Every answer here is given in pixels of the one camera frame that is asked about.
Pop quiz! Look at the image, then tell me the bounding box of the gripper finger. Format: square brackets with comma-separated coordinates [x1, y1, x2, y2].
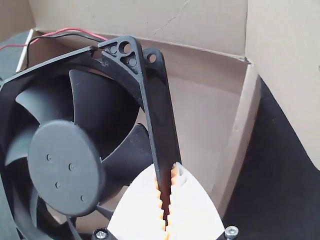
[92, 164, 170, 240]
[166, 161, 240, 240]

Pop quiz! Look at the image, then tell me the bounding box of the black square fan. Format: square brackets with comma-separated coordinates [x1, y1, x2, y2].
[0, 27, 183, 240]

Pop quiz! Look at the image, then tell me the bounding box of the cardboard box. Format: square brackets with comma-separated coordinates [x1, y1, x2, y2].
[0, 0, 320, 240]

